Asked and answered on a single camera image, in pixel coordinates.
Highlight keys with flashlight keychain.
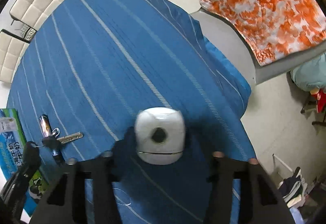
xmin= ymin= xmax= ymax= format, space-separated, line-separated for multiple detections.
xmin=39 ymin=114 xmax=83 ymax=166

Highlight teal cushion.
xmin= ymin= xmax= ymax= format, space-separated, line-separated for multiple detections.
xmin=290 ymin=53 xmax=326 ymax=92

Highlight blue striped tablecloth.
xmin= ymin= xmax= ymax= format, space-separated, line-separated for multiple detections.
xmin=7 ymin=0 xmax=255 ymax=223

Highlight white padded chair left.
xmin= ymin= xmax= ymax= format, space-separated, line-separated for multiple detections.
xmin=0 ymin=29 xmax=30 ymax=83

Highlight blue cardboard milk box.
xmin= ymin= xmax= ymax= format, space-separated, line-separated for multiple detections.
xmin=1 ymin=108 xmax=48 ymax=216

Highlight orange white floral cloth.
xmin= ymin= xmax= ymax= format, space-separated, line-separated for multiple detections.
xmin=199 ymin=0 xmax=325 ymax=66

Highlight grey sofa seat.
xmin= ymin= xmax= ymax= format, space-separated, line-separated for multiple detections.
xmin=191 ymin=8 xmax=325 ymax=87

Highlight white rounded speaker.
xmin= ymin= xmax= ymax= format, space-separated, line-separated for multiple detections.
xmin=134 ymin=107 xmax=186 ymax=166

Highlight pile of clothes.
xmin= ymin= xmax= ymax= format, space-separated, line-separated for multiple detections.
xmin=277 ymin=167 xmax=318 ymax=209

